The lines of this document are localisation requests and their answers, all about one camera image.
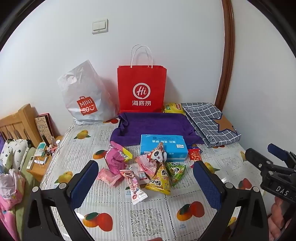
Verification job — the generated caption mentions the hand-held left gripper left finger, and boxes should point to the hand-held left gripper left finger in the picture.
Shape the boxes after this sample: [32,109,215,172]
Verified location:
[22,160,99,241]

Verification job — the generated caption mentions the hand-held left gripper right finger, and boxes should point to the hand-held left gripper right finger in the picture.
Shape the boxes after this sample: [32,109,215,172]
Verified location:
[193,160,270,241]

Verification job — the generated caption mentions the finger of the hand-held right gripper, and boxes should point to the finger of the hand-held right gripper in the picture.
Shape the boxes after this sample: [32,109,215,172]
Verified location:
[268,143,296,167]
[245,148,274,175]

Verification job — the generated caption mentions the pale pink snack packet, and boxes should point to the pale pink snack packet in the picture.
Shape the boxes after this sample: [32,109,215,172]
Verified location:
[97,168,122,188]

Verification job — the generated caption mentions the small red snack packet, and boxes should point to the small red snack packet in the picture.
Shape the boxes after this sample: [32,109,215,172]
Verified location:
[188,148,202,161]

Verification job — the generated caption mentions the green snack packet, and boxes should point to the green snack packet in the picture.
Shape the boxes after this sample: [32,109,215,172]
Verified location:
[166,162,186,184]

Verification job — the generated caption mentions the magenta snack packet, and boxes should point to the magenta snack packet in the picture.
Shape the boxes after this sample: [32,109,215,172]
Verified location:
[105,141,134,175]

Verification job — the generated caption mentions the yellow triangular snack packet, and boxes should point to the yellow triangular snack packet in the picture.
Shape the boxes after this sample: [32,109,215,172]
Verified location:
[145,162,171,194]

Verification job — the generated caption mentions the pink white candy stick packet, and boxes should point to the pink white candy stick packet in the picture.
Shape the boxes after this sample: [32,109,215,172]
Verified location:
[120,169,148,204]

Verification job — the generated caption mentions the pink panda triangular packet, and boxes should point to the pink panda triangular packet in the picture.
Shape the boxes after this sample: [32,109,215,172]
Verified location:
[135,142,167,178]

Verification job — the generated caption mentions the pink knitted cushion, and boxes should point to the pink knitted cushion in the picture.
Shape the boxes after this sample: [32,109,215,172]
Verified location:
[269,199,296,241]

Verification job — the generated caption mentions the wooden nightstand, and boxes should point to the wooden nightstand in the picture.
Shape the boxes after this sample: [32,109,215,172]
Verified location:
[26,136,64,182]

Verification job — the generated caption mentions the fruit print tablecloth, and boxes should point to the fruit print tablecloth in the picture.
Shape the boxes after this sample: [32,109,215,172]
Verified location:
[39,116,271,241]

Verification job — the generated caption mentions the teal white box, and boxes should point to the teal white box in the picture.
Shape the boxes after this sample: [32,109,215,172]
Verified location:
[35,142,47,157]

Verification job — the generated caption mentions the blue tissue pack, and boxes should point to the blue tissue pack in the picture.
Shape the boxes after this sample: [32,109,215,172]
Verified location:
[140,134,189,163]

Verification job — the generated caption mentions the grey plaid cloth with star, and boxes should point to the grey plaid cloth with star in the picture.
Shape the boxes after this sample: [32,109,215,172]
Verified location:
[180,102,242,148]

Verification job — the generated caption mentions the dark red book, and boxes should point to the dark red book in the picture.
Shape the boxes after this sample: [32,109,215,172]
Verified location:
[38,113,58,142]

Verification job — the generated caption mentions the patterned brown notebook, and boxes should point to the patterned brown notebook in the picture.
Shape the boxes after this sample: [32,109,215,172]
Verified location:
[35,116,52,144]

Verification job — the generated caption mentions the pink bedding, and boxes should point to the pink bedding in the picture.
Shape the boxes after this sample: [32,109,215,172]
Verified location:
[0,168,26,241]

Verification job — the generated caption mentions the white pillow with black flowers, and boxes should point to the white pillow with black flowers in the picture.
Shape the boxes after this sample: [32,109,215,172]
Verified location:
[0,138,31,173]

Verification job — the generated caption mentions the yellow snack bag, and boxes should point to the yellow snack bag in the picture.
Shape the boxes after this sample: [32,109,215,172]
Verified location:
[164,103,185,114]

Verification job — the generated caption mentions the purple towel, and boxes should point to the purple towel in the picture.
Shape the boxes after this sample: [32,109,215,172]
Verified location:
[110,112,204,147]

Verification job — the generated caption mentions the white plastic shopping bag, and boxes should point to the white plastic shopping bag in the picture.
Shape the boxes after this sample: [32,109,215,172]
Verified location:
[57,60,119,126]

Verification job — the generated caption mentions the wooden headboard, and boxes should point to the wooden headboard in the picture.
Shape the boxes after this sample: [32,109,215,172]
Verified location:
[0,104,41,149]

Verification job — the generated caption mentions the red paper bag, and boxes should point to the red paper bag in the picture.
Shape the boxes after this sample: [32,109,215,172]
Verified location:
[117,44,167,113]

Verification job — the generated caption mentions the brown wooden door frame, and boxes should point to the brown wooden door frame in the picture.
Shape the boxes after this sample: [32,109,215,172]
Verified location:
[214,0,236,110]

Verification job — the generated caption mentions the white light switch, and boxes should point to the white light switch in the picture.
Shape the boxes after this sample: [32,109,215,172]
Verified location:
[91,19,109,35]

